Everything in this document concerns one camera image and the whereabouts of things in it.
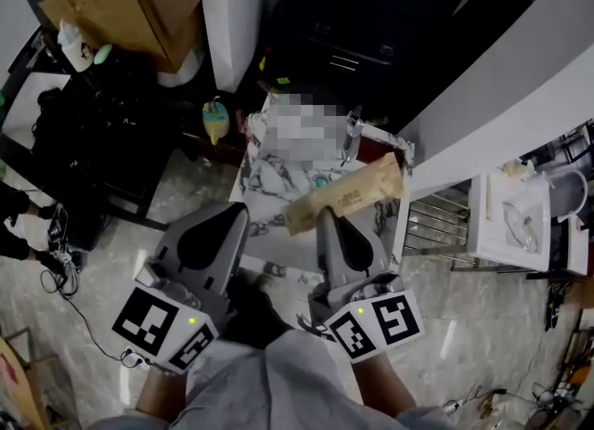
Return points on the green oval object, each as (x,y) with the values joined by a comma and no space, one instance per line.
(102,55)

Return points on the white cartoon cup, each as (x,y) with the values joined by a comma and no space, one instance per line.
(79,49)

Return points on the person's black shoe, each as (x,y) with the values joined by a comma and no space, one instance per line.
(260,312)

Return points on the chrome faucet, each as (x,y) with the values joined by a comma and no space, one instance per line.
(351,133)

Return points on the black cabinet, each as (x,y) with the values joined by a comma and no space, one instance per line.
(371,15)

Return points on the white paper roll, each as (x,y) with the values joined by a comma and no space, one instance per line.
(178,73)

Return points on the white upright panel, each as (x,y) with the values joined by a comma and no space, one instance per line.
(232,15)

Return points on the yellow teal toy bottle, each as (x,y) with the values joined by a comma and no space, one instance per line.
(215,121)

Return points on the tan toiletry item packet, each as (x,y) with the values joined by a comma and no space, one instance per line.
(345,196)

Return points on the person's grey clothing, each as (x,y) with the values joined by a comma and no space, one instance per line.
(278,391)

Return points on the person's right forearm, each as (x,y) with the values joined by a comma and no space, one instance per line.
(383,386)

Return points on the black table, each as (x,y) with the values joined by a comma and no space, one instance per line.
(102,140)

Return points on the wooden chair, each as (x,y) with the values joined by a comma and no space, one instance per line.
(23,381)

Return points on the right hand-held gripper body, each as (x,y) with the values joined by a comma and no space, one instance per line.
(345,251)

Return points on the clear plastic bag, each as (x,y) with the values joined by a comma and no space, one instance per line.
(522,226)

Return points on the person's left forearm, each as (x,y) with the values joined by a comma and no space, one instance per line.
(160,395)

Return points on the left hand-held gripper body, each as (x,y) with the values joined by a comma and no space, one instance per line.
(204,251)

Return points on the brown cardboard box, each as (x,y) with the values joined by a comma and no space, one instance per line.
(139,5)

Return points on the marble sink counter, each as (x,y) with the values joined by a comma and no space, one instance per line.
(274,182)

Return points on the teal sink drain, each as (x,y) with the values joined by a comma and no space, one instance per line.
(319,181)

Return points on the white curved tube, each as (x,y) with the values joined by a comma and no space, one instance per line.
(573,184)

